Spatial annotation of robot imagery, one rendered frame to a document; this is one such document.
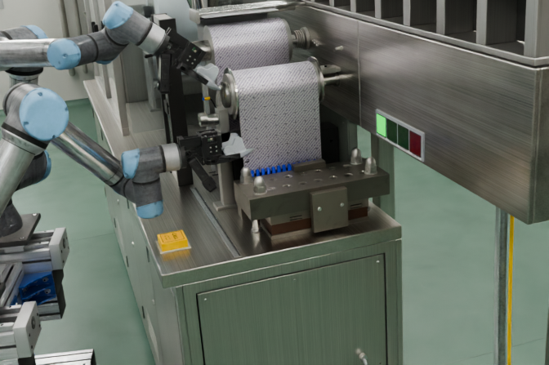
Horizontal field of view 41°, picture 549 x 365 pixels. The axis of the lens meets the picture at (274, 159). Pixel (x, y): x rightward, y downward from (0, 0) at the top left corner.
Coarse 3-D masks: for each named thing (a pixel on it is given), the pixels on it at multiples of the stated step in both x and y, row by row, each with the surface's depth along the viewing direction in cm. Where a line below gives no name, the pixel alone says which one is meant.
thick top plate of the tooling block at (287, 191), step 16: (256, 176) 204; (272, 176) 203; (288, 176) 203; (304, 176) 201; (320, 176) 200; (336, 176) 200; (352, 176) 199; (368, 176) 198; (384, 176) 199; (240, 192) 196; (272, 192) 192; (288, 192) 191; (304, 192) 192; (352, 192) 197; (368, 192) 199; (384, 192) 200; (256, 208) 189; (272, 208) 191; (288, 208) 192; (304, 208) 194
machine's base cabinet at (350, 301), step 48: (144, 240) 241; (144, 288) 274; (192, 288) 184; (240, 288) 188; (288, 288) 193; (336, 288) 198; (384, 288) 203; (192, 336) 188; (240, 336) 192; (288, 336) 197; (336, 336) 202; (384, 336) 207
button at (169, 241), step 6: (162, 234) 197; (168, 234) 196; (174, 234) 196; (180, 234) 196; (162, 240) 193; (168, 240) 193; (174, 240) 193; (180, 240) 193; (186, 240) 193; (162, 246) 191; (168, 246) 192; (174, 246) 192; (180, 246) 193; (186, 246) 193
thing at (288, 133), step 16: (240, 112) 201; (256, 112) 203; (272, 112) 204; (288, 112) 206; (304, 112) 207; (240, 128) 203; (256, 128) 204; (272, 128) 206; (288, 128) 207; (304, 128) 209; (256, 144) 206; (272, 144) 207; (288, 144) 209; (304, 144) 210; (320, 144) 212; (256, 160) 207; (272, 160) 209; (288, 160) 210; (304, 160) 212
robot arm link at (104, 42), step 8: (96, 32) 194; (104, 32) 193; (96, 40) 190; (104, 40) 192; (112, 40) 192; (104, 48) 192; (112, 48) 194; (120, 48) 195; (104, 56) 193; (112, 56) 197; (104, 64) 200
